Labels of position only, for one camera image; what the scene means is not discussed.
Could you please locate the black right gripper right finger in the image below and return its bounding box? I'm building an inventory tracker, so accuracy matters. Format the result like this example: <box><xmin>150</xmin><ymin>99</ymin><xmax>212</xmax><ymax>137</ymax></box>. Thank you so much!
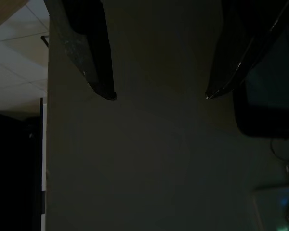
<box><xmin>205</xmin><ymin>0</ymin><xmax>289</xmax><ymax>100</ymax></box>

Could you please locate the white hook rail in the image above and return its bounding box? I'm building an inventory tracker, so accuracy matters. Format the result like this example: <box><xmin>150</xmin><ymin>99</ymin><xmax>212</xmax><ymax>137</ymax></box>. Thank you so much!
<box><xmin>252</xmin><ymin>184</ymin><xmax>289</xmax><ymax>231</ymax></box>

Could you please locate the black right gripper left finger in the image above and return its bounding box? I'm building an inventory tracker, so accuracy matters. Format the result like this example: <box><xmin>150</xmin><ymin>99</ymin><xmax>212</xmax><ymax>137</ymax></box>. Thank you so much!
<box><xmin>43</xmin><ymin>0</ymin><xmax>117</xmax><ymax>101</ymax></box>

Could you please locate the black badge holder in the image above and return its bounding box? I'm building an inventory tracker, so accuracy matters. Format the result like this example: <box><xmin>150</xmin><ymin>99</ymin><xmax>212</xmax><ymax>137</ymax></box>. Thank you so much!
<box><xmin>233</xmin><ymin>23</ymin><xmax>289</xmax><ymax>161</ymax></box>

